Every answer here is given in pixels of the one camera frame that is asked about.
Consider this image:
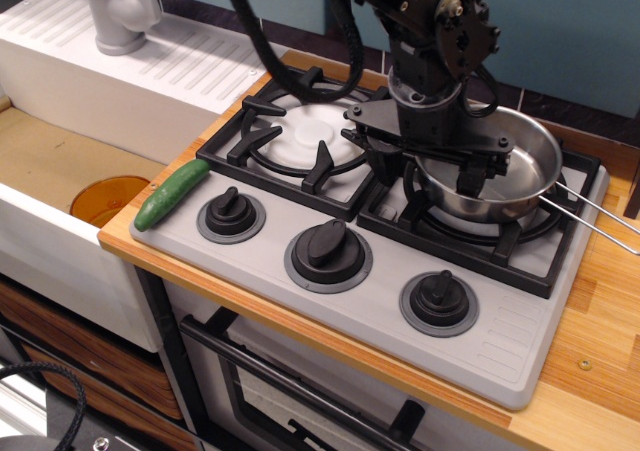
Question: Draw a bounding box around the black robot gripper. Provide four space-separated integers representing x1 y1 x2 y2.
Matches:
344 93 515 197

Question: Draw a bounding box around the stainless steel pan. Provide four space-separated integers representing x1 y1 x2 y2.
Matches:
416 107 639 256

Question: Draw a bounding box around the green pickle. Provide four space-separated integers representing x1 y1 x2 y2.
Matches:
133 159 210 232

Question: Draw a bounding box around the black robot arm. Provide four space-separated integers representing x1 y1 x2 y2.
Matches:
230 0 511 197

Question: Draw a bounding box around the black right stove knob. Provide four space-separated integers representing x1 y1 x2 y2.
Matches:
399 270 480 338

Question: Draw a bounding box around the black stove knob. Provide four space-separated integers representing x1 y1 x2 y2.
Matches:
197 186 266 245
399 270 480 338
284 219 373 294

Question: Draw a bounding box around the black middle stove knob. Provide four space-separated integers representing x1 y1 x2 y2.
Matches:
284 219 373 294

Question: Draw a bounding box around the grey toy stove top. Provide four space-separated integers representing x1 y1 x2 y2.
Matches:
128 65 611 412

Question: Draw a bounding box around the black left stove knob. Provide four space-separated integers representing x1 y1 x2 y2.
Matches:
197 186 266 245

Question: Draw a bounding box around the black right burner grate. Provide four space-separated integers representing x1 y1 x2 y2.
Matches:
357 149 602 299

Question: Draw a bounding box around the black burner grate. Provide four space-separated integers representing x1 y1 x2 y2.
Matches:
357 149 602 299
197 82 389 231

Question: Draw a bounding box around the white left burner disc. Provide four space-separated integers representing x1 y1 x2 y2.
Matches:
252 100 362 170

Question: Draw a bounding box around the black left burner grate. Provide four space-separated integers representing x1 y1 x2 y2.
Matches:
197 82 389 231

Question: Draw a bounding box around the orange sink drain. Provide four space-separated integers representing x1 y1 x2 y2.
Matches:
69 175 150 228

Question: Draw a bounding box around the grey toy faucet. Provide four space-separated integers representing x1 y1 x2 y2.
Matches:
88 0 162 56

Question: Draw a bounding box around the white toy sink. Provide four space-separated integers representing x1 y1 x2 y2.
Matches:
1 0 264 352

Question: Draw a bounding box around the wooden drawer front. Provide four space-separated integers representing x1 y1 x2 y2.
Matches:
1 276 196 450

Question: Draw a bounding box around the black oven door handle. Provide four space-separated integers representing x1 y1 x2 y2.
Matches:
179 308 424 450

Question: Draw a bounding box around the black braided cable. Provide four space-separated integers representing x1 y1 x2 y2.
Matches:
0 362 88 451

